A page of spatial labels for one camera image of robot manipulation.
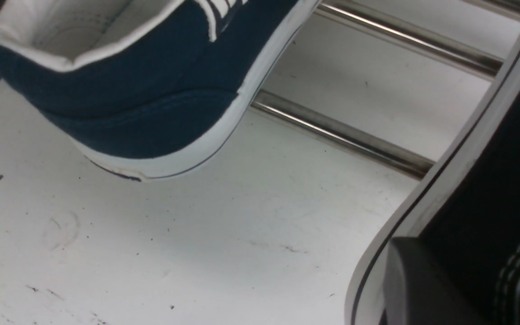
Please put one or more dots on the navy sneaker right of pair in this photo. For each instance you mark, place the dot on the navy sneaker right of pair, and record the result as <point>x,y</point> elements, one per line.
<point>146,89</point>

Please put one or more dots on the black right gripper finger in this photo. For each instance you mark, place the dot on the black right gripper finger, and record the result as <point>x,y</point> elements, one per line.
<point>417,291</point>

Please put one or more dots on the stainless steel shoe rack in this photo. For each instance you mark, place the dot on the stainless steel shoe rack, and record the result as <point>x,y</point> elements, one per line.
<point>391,80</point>

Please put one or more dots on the black canvas sneaker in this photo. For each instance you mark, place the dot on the black canvas sneaker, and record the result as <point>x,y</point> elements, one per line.
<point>465,212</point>

